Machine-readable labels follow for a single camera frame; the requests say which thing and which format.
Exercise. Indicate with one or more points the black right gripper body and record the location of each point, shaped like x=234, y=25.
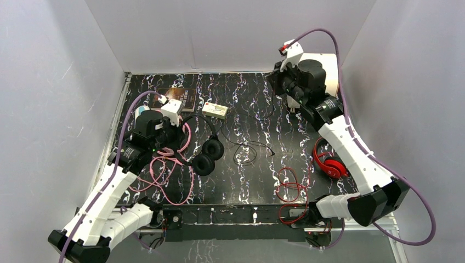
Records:
x=284, y=82

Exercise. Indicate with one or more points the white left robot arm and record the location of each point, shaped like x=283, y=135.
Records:
x=91, y=235

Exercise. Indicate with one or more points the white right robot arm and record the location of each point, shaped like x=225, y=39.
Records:
x=379, y=191

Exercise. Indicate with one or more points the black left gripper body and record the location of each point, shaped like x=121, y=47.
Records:
x=174, y=125

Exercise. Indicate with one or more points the black on-ear headphones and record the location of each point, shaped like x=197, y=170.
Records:
x=212, y=150

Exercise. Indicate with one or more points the white cylindrical container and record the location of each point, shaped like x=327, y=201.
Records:
x=332, y=72

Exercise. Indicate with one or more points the pink over-ear headphones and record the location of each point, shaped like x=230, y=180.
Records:
x=184, y=138

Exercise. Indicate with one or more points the red and black headphones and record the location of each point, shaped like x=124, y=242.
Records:
x=331, y=165

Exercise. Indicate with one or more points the white and blue small device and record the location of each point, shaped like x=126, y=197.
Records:
x=139, y=111

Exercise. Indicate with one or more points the dark paperback book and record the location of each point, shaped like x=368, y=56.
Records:
x=186, y=95

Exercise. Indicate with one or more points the small white cardboard box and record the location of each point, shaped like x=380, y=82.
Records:
x=214, y=110

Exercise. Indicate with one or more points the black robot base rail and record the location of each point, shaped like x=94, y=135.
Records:
x=243, y=222

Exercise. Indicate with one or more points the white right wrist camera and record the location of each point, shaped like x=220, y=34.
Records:
x=292, y=52

